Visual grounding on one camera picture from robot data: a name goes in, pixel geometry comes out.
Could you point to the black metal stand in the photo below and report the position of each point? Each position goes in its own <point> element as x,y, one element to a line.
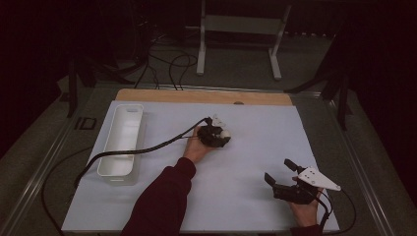
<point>82,75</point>
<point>337,85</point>

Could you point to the black square floor frame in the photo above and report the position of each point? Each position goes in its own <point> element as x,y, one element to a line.
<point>86,123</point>

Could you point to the grey metal desk frame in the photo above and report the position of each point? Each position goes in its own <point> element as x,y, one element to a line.
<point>242,24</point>

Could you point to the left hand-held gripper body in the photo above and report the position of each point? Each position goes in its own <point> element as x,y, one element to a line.
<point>209,134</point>

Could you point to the white table mat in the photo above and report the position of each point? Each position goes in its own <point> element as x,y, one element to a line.
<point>229,190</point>

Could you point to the person's left hand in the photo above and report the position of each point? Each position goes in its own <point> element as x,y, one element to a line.
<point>195,147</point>

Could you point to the person's right hand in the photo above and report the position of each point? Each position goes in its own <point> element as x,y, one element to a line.
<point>308,213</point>

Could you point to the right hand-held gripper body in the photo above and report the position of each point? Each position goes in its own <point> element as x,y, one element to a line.
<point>295,193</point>

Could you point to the white plastic bin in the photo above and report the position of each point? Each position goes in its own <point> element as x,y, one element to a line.
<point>123,137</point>

